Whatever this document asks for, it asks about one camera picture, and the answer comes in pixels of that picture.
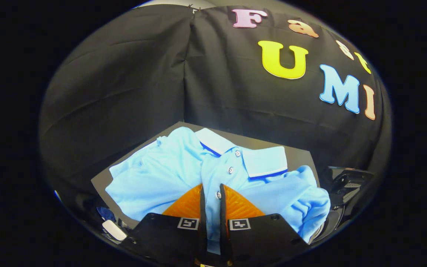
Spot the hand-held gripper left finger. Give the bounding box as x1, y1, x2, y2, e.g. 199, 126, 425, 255
119, 184, 208, 267

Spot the black backdrop cloth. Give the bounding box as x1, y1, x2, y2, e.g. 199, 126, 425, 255
39, 4, 392, 208

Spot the light blue polo shirt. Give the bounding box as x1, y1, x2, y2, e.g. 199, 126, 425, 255
105, 127, 331, 256

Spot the grey cabinet with dark top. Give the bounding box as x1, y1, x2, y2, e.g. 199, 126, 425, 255
91, 121, 321, 228

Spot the small white object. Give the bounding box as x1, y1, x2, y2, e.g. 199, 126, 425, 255
102, 220, 128, 241

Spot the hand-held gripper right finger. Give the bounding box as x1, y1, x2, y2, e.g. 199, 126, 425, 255
219, 184, 310, 267

